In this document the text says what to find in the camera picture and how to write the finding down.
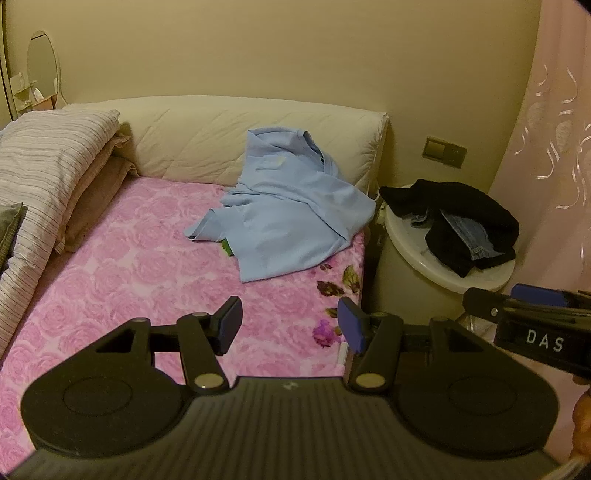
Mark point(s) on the small white shelf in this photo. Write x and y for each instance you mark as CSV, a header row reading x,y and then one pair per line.
x,y
21,92

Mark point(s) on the cream wardrobe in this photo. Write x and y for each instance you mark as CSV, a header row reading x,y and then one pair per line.
x,y
4,92

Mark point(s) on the green cloth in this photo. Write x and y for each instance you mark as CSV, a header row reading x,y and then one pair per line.
x,y
227,248

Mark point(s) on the beige folded blanket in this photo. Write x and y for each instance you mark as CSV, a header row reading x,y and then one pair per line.
x,y
99,184

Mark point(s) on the grey pillow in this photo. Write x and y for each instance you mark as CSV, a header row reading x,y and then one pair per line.
x,y
9,230

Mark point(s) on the light blue sweatshirt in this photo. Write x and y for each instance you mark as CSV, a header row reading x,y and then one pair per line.
x,y
286,207

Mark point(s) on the blue jeans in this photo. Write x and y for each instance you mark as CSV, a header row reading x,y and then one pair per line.
x,y
466,235

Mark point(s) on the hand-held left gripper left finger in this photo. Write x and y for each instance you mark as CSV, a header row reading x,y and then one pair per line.
x,y
229,323

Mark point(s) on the person's right hand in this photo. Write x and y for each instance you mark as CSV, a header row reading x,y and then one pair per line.
x,y
582,415

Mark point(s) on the pink curtain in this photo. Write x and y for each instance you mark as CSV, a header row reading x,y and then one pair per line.
x,y
554,138

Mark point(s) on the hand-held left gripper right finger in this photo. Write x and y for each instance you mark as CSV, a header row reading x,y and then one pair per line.
x,y
349,327

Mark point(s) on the oval mirror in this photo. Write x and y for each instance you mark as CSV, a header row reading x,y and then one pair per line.
x,y
42,64

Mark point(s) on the striped grey quilt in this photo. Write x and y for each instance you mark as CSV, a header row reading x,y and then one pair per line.
x,y
41,161

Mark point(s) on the pink rose-print blanket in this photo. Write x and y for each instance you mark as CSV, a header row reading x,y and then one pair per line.
x,y
115,277

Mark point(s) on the black garment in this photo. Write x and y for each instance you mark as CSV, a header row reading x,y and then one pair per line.
x,y
461,198

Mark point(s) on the wall switch panel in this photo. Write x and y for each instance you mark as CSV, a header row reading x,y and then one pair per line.
x,y
445,151

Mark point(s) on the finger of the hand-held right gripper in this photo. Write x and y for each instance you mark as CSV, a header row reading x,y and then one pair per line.
x,y
485,302
540,295

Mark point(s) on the white round nightstand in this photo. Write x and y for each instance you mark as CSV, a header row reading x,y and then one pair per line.
x,y
406,277

